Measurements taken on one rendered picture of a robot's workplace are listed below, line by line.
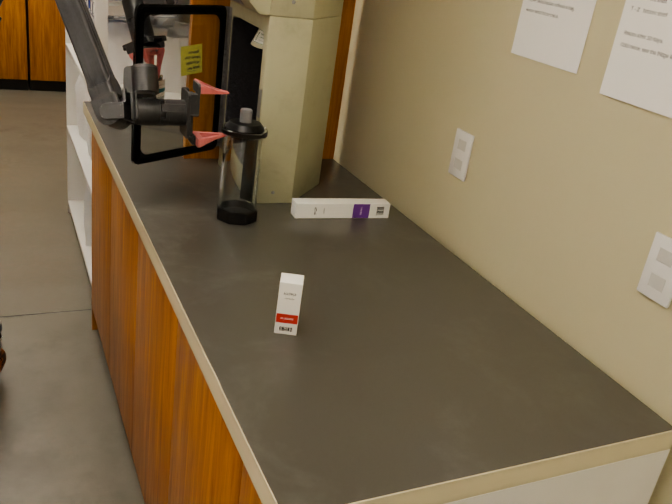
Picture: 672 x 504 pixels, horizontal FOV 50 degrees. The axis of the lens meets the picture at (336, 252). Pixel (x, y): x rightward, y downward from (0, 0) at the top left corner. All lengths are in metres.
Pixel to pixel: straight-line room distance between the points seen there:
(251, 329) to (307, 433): 0.29
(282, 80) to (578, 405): 1.02
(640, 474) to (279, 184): 1.08
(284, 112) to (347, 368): 0.80
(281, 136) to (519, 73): 0.60
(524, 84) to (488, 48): 0.16
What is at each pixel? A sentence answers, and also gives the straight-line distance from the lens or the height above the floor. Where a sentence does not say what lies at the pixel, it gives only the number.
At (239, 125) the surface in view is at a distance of 1.66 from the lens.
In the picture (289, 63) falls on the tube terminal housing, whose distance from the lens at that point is 1.80.
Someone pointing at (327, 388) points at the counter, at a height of 0.94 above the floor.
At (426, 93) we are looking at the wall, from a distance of 1.93.
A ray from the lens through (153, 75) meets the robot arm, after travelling 1.62.
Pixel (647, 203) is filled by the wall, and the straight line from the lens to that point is 1.37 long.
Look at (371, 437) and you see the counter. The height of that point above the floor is 0.94.
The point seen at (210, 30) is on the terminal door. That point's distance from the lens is 2.01.
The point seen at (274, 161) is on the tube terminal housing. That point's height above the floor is 1.05.
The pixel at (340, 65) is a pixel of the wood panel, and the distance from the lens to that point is 2.27.
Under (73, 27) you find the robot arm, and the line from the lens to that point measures 1.71.
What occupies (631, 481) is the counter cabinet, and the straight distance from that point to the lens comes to 1.34.
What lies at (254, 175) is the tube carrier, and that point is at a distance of 1.70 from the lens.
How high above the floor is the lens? 1.61
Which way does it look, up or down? 24 degrees down
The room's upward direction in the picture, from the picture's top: 9 degrees clockwise
